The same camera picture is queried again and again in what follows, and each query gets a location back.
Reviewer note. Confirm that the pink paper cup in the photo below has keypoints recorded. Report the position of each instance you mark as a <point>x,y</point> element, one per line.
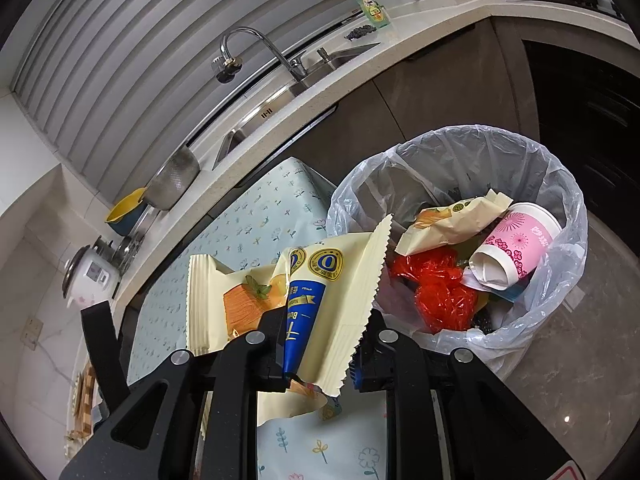
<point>520,245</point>

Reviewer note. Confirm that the white rice cooker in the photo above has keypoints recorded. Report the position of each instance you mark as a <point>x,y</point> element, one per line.
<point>92,272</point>

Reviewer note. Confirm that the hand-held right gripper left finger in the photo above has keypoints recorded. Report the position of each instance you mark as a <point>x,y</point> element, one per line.
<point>270,340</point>

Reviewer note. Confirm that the red plastic bag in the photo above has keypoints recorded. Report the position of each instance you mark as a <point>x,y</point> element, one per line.
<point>435,285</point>

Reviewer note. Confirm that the sink soap dispenser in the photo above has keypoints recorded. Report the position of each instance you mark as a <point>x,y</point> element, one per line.
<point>323,54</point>

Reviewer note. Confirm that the dark scouring pad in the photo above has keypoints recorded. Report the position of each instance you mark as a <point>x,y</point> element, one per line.
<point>360,32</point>

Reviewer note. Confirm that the black built-in oven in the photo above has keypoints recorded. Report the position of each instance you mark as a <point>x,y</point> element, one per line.
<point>600,135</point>

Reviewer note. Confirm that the cream snack packet blue band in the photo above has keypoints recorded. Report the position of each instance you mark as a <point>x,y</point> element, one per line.
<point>340,285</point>

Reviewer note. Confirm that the steel colander bowl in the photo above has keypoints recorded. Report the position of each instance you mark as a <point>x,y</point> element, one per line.
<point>172,180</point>

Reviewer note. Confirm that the grey window blind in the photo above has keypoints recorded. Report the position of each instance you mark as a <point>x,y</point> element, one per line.
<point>125,60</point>

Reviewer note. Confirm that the stainless steel sink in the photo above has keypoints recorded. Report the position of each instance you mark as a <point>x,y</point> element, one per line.
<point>345,55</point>

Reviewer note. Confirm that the wall outlet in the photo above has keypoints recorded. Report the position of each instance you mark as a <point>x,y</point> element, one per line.
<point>32,332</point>

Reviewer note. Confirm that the brown kitchen cabinet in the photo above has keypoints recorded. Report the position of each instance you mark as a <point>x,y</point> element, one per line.
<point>400,90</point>

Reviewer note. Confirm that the wooden board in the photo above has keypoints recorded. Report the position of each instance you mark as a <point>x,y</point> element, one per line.
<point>85,400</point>

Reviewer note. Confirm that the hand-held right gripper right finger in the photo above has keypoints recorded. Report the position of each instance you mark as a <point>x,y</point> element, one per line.
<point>357,367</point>

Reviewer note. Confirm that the steel pot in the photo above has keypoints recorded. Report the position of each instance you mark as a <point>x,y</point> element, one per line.
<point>125,252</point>

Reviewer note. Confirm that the green dish soap bottle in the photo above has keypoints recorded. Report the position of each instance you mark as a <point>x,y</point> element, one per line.
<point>374,10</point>

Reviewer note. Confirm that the chrome faucet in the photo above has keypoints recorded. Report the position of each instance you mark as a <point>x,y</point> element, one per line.
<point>270,42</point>

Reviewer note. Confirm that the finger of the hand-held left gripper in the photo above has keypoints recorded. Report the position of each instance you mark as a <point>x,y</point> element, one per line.
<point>105,350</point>

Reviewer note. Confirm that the bin with translucent plastic bag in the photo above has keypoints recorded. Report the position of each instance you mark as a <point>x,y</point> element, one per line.
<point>565,270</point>

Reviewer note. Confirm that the table with floral tablecloth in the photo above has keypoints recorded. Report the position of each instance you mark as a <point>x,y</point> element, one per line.
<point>240,220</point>

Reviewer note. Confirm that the yellow and blue bowl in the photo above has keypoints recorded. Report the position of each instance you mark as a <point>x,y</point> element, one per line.
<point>125,210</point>

